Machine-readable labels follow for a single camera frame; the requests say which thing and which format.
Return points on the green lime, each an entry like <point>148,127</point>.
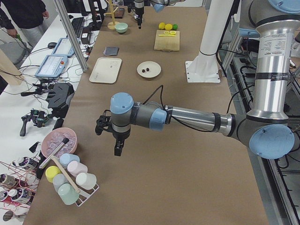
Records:
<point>174,26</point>

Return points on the white cup rack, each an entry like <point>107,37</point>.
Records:
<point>84,194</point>

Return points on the yellow lemon far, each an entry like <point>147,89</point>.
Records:
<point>161,26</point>

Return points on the wooden cutting board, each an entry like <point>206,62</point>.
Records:
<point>167,44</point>

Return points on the black handled metal tool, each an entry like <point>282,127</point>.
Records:
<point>57,149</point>

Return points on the yellow lemon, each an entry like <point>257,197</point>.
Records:
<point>168,26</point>
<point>161,26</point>

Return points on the grey plastic cup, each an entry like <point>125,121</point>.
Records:
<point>59,180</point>

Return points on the pink plastic cup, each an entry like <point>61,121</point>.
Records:
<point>75,168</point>

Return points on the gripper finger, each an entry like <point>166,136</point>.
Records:
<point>139,22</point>
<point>118,147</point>

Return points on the blue plastic cup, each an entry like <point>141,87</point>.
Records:
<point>66,158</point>

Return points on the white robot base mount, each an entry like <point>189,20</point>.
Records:
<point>204,68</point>

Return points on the grey folded cloth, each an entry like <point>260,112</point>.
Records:
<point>111,51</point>

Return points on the mint plastic cup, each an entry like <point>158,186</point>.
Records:
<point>68,194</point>

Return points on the blue teach pendant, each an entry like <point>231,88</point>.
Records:
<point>63,47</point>
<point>52,66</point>

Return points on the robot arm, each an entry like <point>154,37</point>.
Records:
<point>264,129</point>
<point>157,4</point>

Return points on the white plastic cup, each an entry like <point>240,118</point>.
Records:
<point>86,180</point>

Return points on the pink bowl with ice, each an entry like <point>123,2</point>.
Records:
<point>54,138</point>

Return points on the person in black jacket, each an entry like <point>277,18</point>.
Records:
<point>28,15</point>

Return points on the yellow lemon near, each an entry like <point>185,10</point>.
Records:
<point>168,26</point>

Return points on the black handheld controller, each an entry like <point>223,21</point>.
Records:
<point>38,117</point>

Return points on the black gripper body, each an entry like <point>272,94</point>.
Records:
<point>120,135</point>
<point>139,11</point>

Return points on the yellow plastic cup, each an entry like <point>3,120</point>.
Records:
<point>51,172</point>

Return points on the beige round plate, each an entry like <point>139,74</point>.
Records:
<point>154,67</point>

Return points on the black keyboard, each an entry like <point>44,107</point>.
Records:
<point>77,24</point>

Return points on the white rabbit tray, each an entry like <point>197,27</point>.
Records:
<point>106,70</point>

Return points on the mint green bowl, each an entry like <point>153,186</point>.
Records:
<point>121,27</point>

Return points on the wooden cup stand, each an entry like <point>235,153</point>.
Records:
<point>112,9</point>

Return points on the yellow plastic knife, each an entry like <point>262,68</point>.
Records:
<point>166,35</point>

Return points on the aluminium frame post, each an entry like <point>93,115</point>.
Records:
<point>59,5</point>

